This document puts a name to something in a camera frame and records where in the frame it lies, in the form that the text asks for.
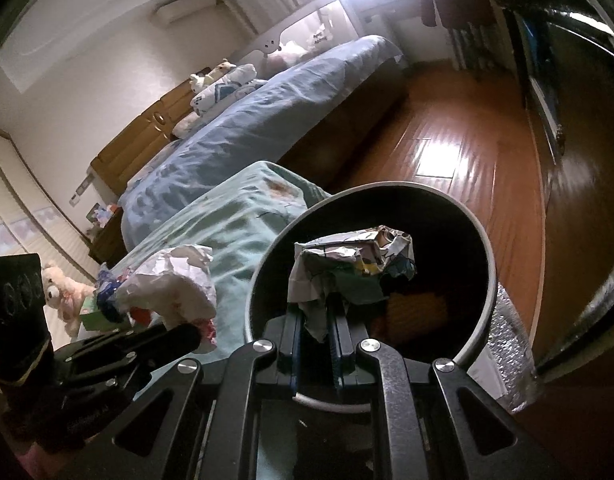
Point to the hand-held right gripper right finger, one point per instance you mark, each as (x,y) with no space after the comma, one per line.
(339,355)

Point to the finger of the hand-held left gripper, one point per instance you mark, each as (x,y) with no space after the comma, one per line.
(177,338)
(107,385)

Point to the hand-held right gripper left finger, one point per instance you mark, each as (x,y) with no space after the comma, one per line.
(293,355)

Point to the white paper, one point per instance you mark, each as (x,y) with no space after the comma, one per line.
(172,285)

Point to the printed paper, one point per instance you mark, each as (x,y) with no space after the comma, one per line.
(337,265)

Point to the black trash bin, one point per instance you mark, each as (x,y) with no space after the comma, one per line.
(437,260)

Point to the pink teddy bear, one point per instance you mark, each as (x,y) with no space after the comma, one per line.
(62,290)

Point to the green tissue box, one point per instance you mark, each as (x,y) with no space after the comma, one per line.
(94,317)

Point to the blue plastic wrapper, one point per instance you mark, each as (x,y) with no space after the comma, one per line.
(109,292)

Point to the wooden nightstand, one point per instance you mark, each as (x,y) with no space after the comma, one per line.
(107,240)

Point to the green floral cloth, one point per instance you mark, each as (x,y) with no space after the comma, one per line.
(237,220)

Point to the silver bubble foil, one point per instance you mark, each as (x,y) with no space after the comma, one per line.
(507,350)

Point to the wooden headboard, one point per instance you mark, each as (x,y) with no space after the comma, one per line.
(137,145)

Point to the bed with blue duvet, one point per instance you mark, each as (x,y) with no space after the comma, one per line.
(267,120)

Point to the blue patterned pillow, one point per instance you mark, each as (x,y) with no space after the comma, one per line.
(227,87)

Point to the cream plush toy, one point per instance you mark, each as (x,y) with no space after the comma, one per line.
(212,72)

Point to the pale plush toy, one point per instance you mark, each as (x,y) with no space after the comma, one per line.
(293,51)

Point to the white air conditioner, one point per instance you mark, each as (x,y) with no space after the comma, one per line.
(184,7)

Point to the white radiator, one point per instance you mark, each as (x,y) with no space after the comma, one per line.
(469,47)

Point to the black TV cabinet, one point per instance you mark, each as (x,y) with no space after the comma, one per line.
(577,110)

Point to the wall outlet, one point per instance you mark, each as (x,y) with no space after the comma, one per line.
(79,192)

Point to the white bed rail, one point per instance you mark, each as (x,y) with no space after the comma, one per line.
(307,15)

